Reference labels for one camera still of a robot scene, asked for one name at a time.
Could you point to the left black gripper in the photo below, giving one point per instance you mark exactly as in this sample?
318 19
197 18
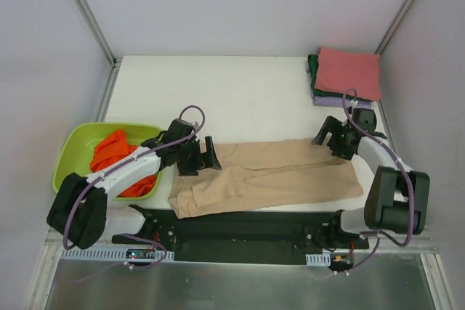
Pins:
194 157

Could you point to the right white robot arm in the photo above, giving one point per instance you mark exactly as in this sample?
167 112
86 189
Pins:
397 200

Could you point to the green plastic basin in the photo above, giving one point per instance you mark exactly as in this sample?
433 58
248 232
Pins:
78 150

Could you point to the folded red t shirt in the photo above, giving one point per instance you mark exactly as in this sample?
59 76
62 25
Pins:
339 71

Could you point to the left aluminium frame post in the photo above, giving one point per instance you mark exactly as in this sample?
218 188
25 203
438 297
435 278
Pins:
96 31

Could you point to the right white cable duct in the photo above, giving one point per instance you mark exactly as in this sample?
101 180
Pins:
323 259

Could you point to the beige t shirt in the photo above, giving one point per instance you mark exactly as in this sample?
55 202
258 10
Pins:
263 175

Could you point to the right aluminium frame post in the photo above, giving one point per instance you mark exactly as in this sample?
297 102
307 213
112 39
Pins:
394 25

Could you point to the left white cable duct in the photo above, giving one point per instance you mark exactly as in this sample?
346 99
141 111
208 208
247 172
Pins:
133 255

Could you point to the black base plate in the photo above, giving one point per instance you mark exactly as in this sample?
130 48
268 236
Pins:
254 237

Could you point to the orange t shirt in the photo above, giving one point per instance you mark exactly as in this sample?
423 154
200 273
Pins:
114 148

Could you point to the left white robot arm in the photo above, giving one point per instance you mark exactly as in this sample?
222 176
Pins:
79 210

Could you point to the folded dark green t shirt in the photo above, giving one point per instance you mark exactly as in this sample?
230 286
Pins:
313 66

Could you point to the white cable duct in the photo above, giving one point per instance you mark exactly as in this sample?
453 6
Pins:
323 259
133 255

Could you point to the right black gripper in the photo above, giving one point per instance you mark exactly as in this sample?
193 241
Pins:
336 139

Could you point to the aluminium frame post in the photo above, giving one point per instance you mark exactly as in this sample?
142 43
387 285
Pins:
394 25
96 31

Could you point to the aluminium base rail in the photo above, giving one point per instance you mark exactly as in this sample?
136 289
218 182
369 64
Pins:
424 243

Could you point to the folded lavender t shirt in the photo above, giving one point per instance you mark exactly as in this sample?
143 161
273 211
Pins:
330 101

